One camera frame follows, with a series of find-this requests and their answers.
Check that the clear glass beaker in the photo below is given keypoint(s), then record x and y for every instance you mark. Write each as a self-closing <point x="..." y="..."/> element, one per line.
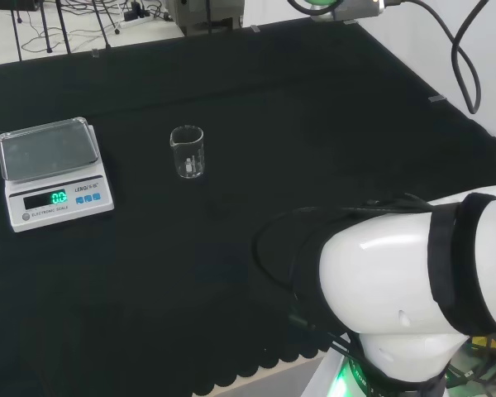
<point x="188" y="157"/>

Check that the black bench cloth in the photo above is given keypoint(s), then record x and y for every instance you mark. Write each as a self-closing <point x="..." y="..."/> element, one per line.
<point x="273" y="124"/>

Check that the white electronic balance steel pan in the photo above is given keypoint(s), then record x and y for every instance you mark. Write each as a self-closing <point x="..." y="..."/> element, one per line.
<point x="58" y="198"/>

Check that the grey metal box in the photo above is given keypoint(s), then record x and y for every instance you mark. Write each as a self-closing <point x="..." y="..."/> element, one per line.
<point x="198" y="14"/>

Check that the white power strip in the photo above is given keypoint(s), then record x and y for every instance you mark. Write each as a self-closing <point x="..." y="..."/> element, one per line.
<point x="134" y="20"/>

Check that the black tripod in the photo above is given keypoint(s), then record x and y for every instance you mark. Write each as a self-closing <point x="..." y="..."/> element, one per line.
<point x="102" y="29"/>
<point x="45" y="29"/>

